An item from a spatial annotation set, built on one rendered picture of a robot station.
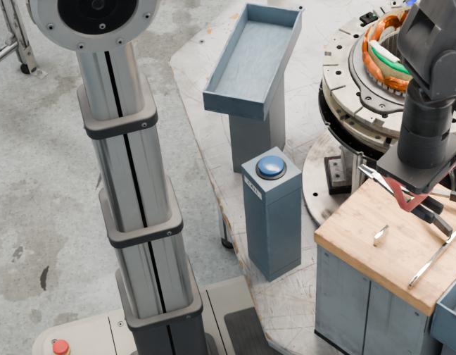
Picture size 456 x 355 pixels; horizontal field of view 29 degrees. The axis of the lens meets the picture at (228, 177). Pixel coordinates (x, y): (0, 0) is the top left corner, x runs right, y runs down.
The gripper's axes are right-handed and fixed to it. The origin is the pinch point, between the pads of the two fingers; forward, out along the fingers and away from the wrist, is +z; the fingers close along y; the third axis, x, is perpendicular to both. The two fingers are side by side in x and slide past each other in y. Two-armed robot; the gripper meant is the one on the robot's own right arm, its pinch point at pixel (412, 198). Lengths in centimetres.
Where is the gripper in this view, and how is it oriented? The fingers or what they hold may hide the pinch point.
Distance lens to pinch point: 115.8
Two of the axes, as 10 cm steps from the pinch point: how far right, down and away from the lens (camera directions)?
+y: 6.6, -5.9, 4.6
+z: 0.5, 6.5, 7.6
